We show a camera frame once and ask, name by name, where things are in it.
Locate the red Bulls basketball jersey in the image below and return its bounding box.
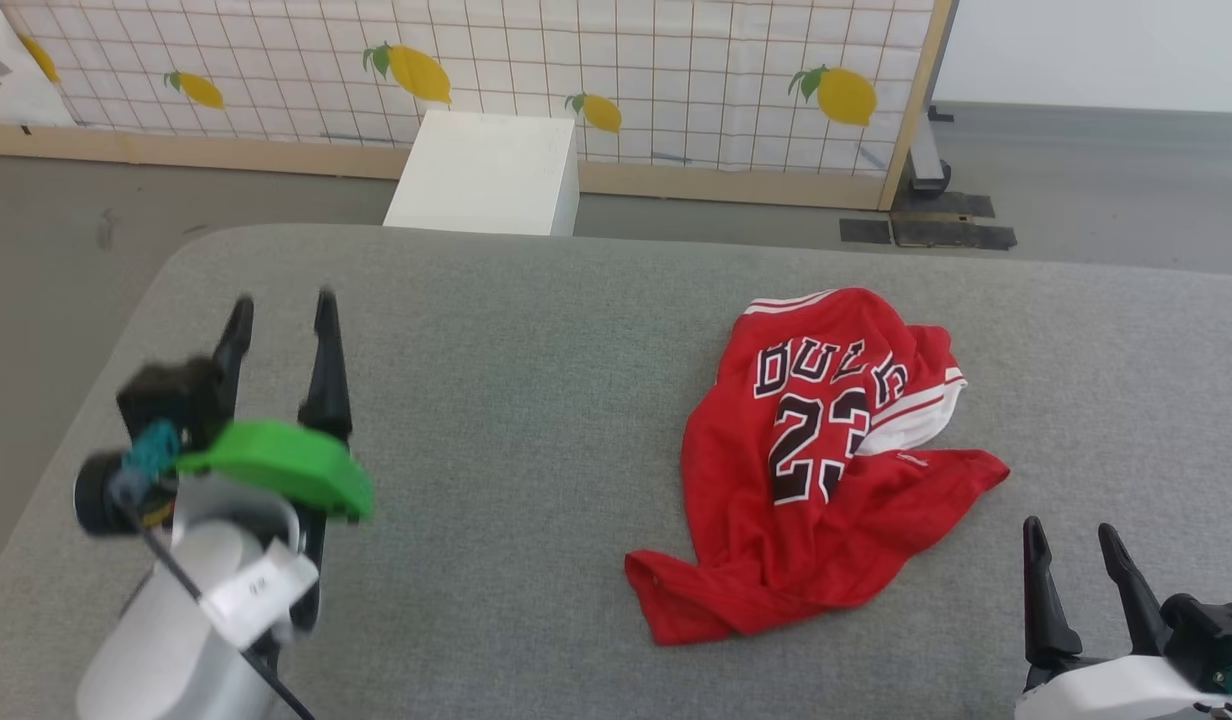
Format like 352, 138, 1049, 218
624, 288, 1011, 647

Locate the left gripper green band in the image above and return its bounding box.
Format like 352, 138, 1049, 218
176, 290, 374, 631

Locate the white panel with grey marks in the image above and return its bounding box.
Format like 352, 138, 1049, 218
0, 0, 78, 128

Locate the white paper label strap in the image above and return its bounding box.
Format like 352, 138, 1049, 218
199, 540, 320, 649

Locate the lemon print partition screen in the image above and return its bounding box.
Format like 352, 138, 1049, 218
0, 0, 958, 212

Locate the large black floor mat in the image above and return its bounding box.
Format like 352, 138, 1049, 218
890, 190, 1018, 251

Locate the left black cable teal plug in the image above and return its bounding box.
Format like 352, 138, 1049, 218
111, 420, 317, 720

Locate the grey metal stand foot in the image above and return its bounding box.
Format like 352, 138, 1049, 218
910, 100, 954, 196

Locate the white box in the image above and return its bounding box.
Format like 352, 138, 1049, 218
383, 109, 581, 238

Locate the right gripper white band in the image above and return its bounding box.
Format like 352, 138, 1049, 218
1016, 517, 1232, 720

